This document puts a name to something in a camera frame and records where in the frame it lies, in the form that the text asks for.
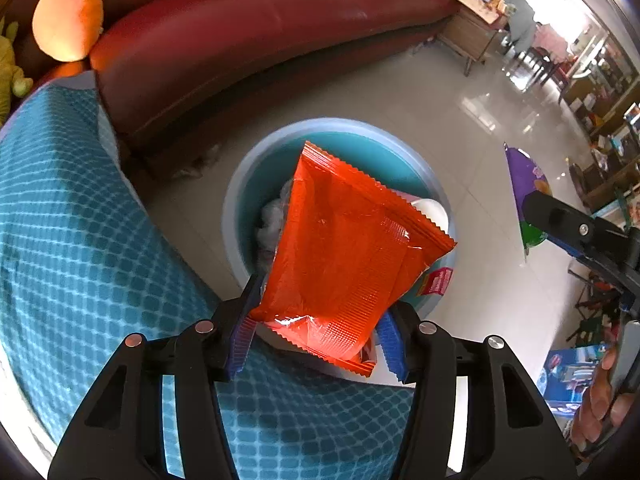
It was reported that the blue printed box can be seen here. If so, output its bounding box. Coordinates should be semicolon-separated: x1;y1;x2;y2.
537;345;608;418

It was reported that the green frog plush toy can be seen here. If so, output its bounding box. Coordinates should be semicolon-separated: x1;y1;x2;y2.
0;17;33;126

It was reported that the dark red leather sofa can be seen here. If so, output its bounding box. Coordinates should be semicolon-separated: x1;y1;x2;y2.
0;0;461;171

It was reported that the wooden shelf unit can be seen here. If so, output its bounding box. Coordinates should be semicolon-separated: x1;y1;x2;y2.
560;30;640;211

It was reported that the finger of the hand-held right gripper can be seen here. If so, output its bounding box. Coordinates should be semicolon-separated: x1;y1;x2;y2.
520;191;640;261
550;239;640;311

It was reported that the red snack packet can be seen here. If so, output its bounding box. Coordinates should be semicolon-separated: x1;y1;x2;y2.
248;141;458;377

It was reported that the dark wooden chair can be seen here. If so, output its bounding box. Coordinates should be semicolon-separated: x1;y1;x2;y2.
520;45;571;91

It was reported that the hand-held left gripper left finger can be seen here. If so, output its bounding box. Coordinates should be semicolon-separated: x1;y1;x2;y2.
47;272;266;480

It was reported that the white plastic bag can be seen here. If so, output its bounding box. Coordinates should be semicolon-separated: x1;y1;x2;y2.
255;180;293;271

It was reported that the teal plastic bucket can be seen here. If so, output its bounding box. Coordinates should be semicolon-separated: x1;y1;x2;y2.
223;117;458;386

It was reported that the blue patterned cloth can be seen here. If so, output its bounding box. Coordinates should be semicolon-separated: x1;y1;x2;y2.
0;71;416;480

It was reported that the orange carrot plush toy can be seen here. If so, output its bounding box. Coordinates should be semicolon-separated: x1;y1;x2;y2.
31;0;104;62

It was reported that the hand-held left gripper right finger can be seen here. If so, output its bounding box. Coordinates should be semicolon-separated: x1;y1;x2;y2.
375;300;578;480

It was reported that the person's right hand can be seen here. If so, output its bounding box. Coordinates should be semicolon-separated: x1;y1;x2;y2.
570;347;637;461

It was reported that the purple snack packet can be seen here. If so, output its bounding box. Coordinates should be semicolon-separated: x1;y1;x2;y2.
503;142;553;263

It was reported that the wooden side cabinet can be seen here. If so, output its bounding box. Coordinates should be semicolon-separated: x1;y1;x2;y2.
437;0;511;77

